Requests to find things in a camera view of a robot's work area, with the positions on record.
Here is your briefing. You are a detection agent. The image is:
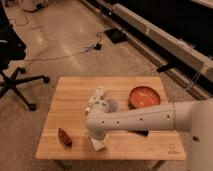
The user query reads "white sponge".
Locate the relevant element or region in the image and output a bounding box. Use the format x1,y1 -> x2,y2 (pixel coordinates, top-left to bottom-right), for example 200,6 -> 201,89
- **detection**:
89,136 -> 106,151

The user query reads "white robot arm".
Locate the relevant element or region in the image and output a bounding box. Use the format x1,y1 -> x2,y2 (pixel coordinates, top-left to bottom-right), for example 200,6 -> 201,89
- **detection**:
85,99 -> 213,171

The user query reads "orange ceramic bowl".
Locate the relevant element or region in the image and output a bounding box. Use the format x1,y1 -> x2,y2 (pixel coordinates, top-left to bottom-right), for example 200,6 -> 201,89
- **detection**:
128,86 -> 161,109

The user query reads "white tube bottle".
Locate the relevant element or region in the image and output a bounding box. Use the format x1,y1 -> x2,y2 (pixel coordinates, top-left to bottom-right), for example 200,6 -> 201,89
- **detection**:
85,86 -> 108,114

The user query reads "black floor box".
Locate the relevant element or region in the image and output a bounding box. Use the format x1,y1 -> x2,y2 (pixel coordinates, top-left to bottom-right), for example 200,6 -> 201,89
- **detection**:
105,28 -> 127,44

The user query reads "black smartphone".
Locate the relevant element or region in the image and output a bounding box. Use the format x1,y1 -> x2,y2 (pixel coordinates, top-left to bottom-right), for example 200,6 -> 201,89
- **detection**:
129,131 -> 149,137

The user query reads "wooden table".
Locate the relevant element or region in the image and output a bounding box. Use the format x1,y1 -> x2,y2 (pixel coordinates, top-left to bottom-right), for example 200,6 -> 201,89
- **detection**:
36,77 -> 186,160

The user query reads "brown snack packet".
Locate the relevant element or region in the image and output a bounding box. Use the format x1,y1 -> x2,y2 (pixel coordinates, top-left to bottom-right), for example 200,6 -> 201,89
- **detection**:
58,128 -> 72,147

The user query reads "black office chair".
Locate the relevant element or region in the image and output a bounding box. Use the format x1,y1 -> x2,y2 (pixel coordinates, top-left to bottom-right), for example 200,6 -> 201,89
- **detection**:
0,3 -> 51,112

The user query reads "floor cable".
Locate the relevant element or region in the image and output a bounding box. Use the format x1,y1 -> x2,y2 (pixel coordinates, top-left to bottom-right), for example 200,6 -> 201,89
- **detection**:
19,30 -> 107,63

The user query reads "grey metal rail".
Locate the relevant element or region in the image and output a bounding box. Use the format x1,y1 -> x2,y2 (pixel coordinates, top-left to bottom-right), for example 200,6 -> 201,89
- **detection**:
79,0 -> 213,83

